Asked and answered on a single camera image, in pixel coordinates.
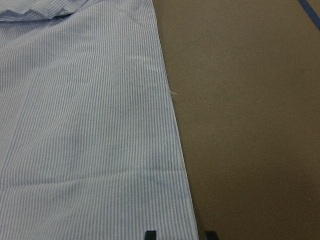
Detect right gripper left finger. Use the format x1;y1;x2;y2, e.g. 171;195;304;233
144;230;157;240

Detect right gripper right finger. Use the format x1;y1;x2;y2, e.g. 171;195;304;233
204;231;218;240

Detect light blue striped shirt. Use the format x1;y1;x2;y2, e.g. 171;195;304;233
0;0;199;240

